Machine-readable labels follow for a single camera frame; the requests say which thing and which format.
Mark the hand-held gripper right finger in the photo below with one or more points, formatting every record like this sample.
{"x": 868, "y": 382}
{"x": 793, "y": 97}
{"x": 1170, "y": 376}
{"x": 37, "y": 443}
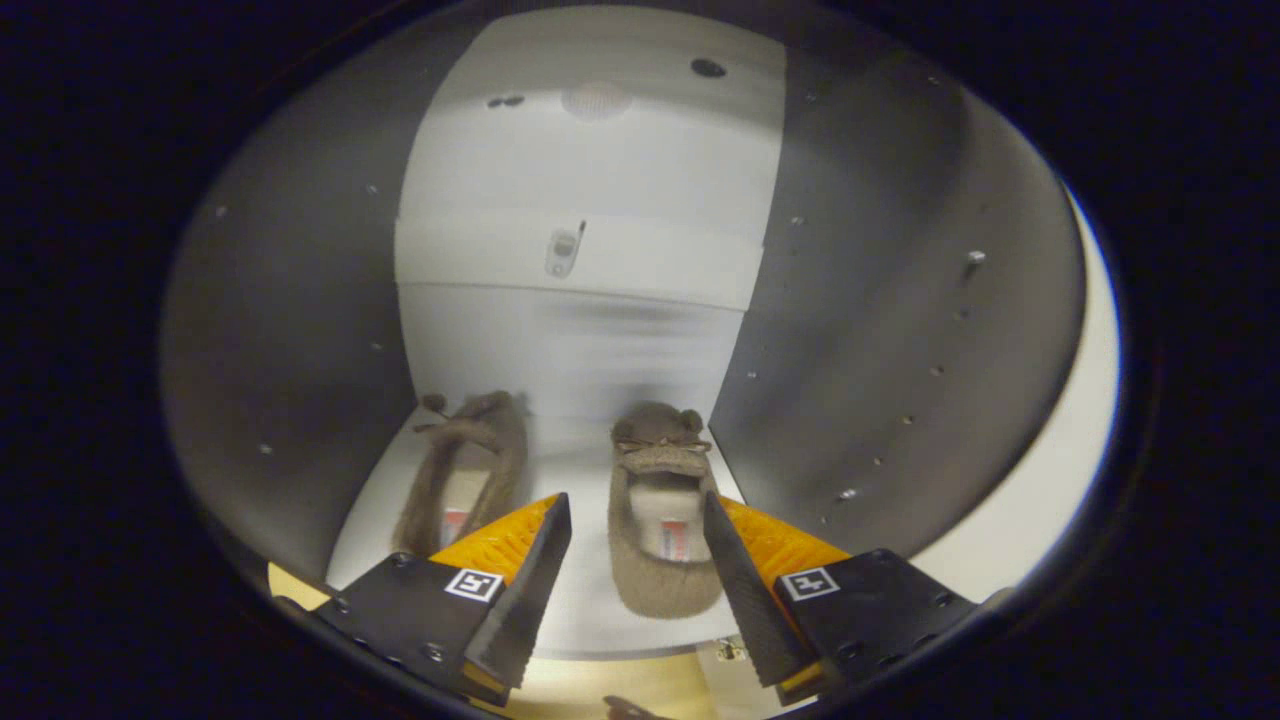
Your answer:
{"x": 750, "y": 600}

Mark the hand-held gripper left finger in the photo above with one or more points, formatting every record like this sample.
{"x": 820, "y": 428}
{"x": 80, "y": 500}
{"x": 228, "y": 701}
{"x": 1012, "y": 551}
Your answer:
{"x": 525, "y": 600}

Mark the brown fluffy shoe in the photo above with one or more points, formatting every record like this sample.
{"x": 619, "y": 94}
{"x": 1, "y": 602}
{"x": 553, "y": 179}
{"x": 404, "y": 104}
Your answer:
{"x": 655, "y": 590}
{"x": 500, "y": 440}

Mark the metal door hinge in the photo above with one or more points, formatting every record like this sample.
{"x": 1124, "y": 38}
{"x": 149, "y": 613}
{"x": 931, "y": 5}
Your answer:
{"x": 731, "y": 650}

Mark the grey shoe cabinet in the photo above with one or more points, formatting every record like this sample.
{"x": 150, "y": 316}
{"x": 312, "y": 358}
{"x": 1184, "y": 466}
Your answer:
{"x": 880, "y": 300}

